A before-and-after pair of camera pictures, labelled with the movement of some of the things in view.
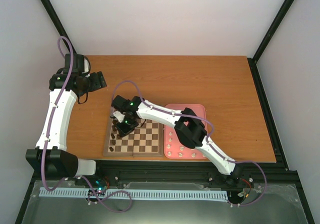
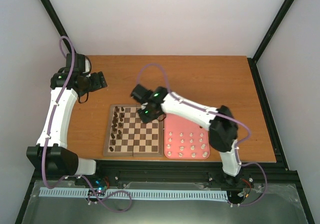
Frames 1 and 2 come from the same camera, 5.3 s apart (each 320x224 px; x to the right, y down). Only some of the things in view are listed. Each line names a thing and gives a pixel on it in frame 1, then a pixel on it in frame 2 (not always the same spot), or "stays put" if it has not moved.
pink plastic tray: x=174 y=148 stays put
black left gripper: x=98 y=85 stays put
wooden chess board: x=146 y=140 stays put
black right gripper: x=124 y=132 → x=145 y=119
